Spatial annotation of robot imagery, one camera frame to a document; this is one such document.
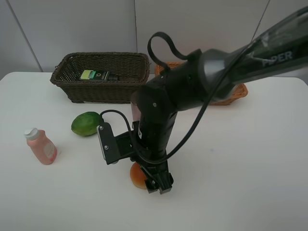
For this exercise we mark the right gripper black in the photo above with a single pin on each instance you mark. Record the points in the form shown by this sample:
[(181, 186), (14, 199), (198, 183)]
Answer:
[(146, 144)]

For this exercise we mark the red orange peach fruit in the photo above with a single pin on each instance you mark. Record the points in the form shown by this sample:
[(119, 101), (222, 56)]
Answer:
[(137, 176)]

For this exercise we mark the translucent purple plastic cup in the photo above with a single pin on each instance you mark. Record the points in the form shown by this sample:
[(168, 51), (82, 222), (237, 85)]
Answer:
[(136, 114)]

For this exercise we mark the green lime fruit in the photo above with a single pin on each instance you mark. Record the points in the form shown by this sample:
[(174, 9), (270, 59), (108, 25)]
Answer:
[(86, 124)]

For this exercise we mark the pink bottle white cap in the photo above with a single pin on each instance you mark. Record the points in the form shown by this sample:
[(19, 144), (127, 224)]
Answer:
[(41, 146)]

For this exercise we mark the black pump bottle green label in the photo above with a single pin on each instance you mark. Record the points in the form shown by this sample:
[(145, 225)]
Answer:
[(95, 75)]

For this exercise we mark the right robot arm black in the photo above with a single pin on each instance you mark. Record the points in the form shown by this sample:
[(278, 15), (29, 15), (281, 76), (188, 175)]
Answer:
[(202, 78)]

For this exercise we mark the orange wicker basket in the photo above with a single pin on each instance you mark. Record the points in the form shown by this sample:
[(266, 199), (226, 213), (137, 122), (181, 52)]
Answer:
[(239, 92)]

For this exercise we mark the dark brown wicker basket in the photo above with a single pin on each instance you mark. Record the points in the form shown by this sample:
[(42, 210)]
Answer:
[(132, 70)]

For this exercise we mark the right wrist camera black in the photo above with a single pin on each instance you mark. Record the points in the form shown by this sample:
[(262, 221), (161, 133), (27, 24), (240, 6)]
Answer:
[(108, 143)]

